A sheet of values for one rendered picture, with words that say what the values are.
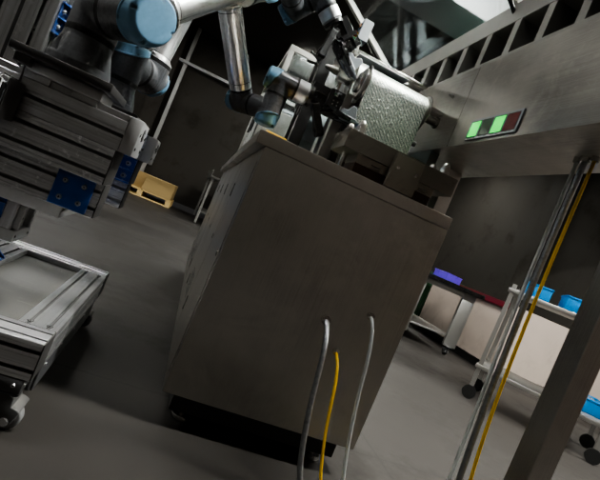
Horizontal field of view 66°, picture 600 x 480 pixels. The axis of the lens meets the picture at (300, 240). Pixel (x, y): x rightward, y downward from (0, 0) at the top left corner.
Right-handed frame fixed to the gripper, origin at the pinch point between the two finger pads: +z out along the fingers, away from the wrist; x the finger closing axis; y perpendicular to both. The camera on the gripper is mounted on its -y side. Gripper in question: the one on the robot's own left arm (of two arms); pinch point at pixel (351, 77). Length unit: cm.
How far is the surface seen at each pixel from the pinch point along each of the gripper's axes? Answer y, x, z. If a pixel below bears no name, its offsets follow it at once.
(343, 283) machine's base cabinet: -43, -34, 55
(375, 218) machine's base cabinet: -25, -34, 42
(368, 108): -2.3, -8.2, 12.3
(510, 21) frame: 49, -24, 8
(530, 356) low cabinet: 171, 278, 346
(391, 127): 2.9, -8.2, 22.0
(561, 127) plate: 14, -70, 36
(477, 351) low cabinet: 127, 306, 325
